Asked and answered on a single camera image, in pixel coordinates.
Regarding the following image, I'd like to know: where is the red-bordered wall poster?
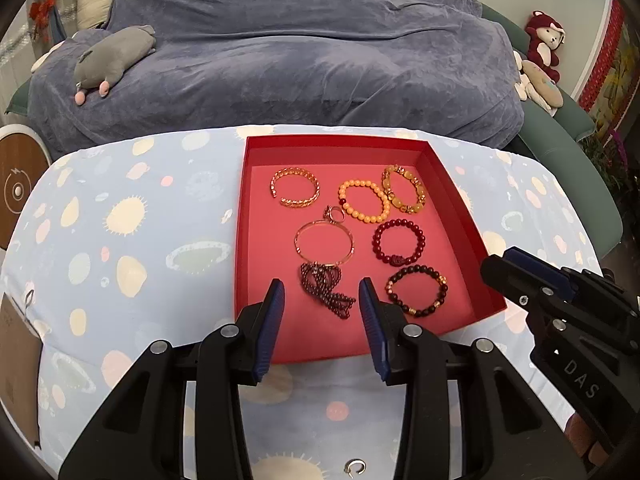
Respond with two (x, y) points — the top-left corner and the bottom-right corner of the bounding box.
(575, 0), (640, 136)

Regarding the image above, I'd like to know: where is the beige round plush toy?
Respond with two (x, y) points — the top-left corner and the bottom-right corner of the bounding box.
(514, 52), (565, 117)

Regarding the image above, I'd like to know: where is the gold chain bangle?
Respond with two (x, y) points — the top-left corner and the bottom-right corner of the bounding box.
(270, 166), (322, 209)

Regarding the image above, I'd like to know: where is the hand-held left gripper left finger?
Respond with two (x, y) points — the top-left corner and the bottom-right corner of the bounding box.
(59, 278), (286, 480)

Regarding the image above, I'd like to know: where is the brown cardboard sheet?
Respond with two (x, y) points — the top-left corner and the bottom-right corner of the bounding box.
(0, 292), (43, 448)

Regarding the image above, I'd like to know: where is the grey plush animal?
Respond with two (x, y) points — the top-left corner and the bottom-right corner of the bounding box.
(72, 25), (157, 107)

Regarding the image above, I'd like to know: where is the red bow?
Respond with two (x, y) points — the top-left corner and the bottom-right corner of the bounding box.
(27, 0), (53, 28)

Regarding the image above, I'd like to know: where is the thin gold bangle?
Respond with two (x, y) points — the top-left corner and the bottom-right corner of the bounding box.
(293, 220), (355, 267)

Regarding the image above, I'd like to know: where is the dark brown bead bracelet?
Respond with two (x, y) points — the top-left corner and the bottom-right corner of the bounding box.
(385, 265), (449, 317)

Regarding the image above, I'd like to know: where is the dark purple garnet bead bracelet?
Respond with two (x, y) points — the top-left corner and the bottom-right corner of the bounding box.
(299, 261), (357, 318)

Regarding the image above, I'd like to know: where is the grey-blue blanket covered sofa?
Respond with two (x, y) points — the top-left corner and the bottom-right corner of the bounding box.
(27, 0), (525, 156)

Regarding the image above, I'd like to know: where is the green sofa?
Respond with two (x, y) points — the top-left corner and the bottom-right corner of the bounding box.
(5, 2), (626, 256)

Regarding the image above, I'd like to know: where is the red monkey plush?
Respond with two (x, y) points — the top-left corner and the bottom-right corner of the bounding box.
(525, 10), (566, 83)

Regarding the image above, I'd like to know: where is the person's right hand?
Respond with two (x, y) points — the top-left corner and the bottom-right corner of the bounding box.
(565, 407), (608, 466)

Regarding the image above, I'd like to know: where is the dark red bead bracelet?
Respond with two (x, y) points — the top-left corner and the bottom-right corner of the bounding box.
(372, 217), (426, 267)

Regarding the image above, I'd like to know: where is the red cardboard box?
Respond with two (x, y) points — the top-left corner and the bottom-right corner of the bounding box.
(233, 135), (508, 366)

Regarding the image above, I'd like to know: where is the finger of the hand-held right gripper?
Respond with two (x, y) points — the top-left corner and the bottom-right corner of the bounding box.
(502, 246), (616, 306)
(480, 254), (557, 312)

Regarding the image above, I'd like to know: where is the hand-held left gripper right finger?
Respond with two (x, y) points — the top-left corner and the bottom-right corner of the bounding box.
(359, 277), (588, 480)

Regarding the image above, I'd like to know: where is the yellow bead bracelet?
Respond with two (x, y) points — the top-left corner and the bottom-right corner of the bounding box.
(338, 180), (391, 224)

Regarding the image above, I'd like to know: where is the yellow-green bead bracelet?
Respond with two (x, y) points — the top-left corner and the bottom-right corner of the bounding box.
(381, 164), (427, 215)

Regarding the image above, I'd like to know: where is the white curtain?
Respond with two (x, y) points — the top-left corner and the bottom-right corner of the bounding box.
(0, 0), (68, 111)

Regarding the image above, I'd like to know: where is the flowering plant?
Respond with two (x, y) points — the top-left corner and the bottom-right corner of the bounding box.
(595, 130), (640, 201)

